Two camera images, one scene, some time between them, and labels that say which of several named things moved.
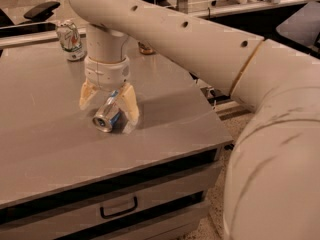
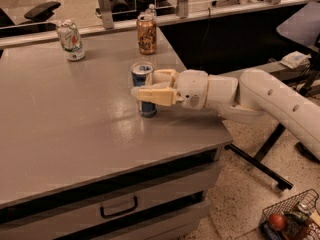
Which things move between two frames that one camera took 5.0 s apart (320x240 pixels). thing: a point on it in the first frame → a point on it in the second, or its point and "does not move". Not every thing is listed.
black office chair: (35, 19) does not move
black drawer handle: (123, 212) does not move
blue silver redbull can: (109, 113) → (141, 73)
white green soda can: (70, 41) does not move
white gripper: (106, 73) → (192, 88)
